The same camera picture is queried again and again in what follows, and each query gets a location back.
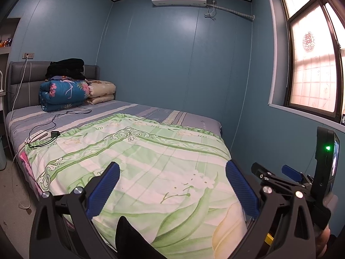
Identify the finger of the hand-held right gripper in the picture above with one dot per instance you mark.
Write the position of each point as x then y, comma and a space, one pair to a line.
291, 171
269, 178

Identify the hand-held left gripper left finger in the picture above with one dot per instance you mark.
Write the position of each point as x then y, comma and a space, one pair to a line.
103, 191

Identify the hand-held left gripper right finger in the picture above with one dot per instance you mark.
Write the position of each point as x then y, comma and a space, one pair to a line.
242, 191

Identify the yellow bin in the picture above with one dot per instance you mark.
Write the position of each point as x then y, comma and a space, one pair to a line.
268, 238

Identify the person's right hand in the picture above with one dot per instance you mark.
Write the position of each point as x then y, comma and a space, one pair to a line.
322, 242

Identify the black cloth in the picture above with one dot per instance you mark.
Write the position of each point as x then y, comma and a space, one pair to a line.
129, 240

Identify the green printed blanket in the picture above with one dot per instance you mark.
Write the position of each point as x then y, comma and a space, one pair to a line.
161, 153

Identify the pink blanket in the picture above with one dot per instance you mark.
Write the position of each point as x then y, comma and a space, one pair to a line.
27, 164

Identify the white power strip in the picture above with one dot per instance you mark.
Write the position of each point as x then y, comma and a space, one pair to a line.
39, 135

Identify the grey bed with headboard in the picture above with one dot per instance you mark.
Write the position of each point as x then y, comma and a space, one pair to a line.
129, 106

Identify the beige printed pillow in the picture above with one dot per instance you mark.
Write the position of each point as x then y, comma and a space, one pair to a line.
102, 87
101, 99

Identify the brown framed window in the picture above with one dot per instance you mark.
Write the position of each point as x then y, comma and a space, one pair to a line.
310, 67

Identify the blue floral folded quilt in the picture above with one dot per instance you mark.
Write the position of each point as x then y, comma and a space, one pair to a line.
62, 93

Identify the pale green waste basket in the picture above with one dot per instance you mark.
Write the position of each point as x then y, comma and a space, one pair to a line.
2, 153

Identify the red paper window decoration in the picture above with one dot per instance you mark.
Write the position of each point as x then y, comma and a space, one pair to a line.
308, 41

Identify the black clothes pile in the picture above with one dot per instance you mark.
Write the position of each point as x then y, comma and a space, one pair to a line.
66, 66

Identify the grey bed headboard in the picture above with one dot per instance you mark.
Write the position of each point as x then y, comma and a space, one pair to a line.
35, 72

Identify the white desk lamp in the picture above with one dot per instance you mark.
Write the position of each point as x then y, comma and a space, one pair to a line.
2, 82

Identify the wrapped air conditioner pipe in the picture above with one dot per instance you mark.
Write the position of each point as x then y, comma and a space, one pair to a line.
234, 11

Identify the white shelf unit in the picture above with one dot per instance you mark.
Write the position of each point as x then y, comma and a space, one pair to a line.
5, 50

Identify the wall socket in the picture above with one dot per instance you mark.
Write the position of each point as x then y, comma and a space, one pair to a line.
29, 55

